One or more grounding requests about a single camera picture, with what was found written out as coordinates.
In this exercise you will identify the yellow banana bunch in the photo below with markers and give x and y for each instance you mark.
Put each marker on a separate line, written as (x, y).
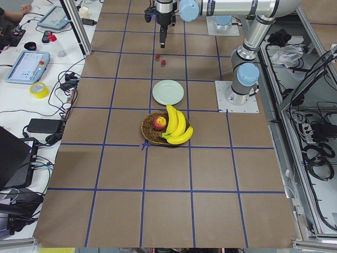
(176, 131)

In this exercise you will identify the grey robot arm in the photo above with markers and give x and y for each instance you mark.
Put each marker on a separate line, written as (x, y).
(246, 73)
(223, 20)

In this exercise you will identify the black laptop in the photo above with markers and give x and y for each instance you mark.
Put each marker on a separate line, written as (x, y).
(17, 158)

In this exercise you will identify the blue teach pendant near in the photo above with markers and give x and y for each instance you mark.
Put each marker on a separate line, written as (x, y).
(29, 67)

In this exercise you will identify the white paper cup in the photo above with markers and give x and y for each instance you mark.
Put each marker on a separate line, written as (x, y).
(83, 12)

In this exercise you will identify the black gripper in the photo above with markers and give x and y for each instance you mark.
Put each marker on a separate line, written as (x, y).
(164, 17)

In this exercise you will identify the red capped clear bottle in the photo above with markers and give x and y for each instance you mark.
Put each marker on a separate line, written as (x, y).
(58, 48)

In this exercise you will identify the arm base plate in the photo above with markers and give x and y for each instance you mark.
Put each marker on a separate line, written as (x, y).
(213, 29)
(230, 102)

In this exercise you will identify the blue teach pendant far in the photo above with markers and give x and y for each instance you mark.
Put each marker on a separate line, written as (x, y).
(55, 19)

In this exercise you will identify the yellow tape roll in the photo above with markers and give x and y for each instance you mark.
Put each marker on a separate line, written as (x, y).
(39, 90)

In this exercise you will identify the red apple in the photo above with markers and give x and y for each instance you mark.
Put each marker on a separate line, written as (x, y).
(159, 123)

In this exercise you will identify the black phone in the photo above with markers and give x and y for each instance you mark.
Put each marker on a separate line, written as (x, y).
(45, 38)

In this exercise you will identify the black power adapter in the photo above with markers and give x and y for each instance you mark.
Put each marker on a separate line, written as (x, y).
(44, 126)

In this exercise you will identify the aluminium frame post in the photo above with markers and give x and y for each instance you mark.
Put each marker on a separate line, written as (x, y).
(73, 17)

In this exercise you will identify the brown wicker basket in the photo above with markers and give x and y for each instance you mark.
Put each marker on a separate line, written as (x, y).
(150, 133)

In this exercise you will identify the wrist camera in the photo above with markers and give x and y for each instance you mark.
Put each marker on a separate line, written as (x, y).
(149, 13)

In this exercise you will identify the blue teach pendant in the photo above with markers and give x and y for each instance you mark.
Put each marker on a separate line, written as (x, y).
(55, 19)
(29, 67)

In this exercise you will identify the light green plate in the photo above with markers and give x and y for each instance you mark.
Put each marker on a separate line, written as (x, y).
(168, 92)

